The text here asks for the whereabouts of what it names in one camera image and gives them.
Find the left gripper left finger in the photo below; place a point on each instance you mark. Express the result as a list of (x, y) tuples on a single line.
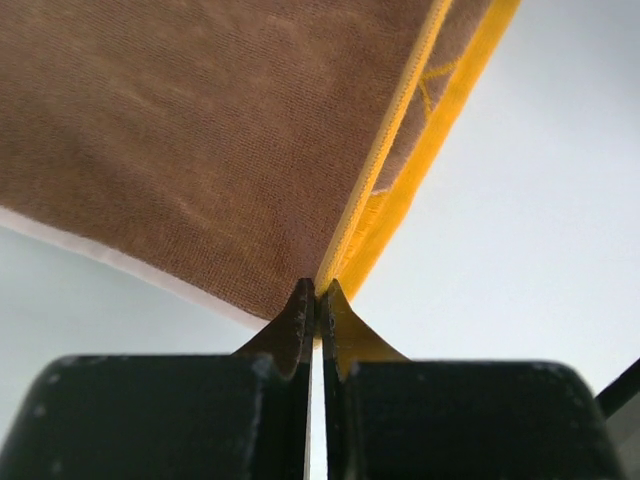
[(244, 415)]

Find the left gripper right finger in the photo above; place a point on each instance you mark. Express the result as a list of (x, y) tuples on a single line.
[(390, 417)]

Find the orange brown towel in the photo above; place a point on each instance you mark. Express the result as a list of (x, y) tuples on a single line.
[(223, 150)]

